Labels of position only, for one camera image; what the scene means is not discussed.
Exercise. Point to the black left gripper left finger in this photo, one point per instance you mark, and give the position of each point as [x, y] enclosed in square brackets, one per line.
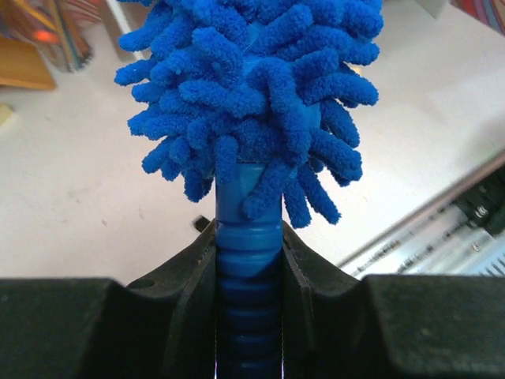
[162, 325]

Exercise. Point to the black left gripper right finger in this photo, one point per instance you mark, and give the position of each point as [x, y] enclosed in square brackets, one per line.
[387, 326]

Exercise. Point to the blue microfiber duster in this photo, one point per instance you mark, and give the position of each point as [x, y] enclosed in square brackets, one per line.
[252, 100]

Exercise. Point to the white bookshelf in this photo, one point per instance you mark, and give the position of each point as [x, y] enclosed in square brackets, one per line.
[434, 7]

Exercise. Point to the black T-shaped part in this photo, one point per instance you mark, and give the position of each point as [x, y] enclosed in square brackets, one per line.
[200, 223]

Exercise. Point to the white book support stand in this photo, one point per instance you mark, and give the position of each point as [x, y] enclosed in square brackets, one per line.
[118, 25]

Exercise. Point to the cup of pencils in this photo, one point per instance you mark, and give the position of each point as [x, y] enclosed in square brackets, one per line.
[51, 28]

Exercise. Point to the metal rail with mounts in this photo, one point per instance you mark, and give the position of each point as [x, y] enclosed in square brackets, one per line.
[459, 232]

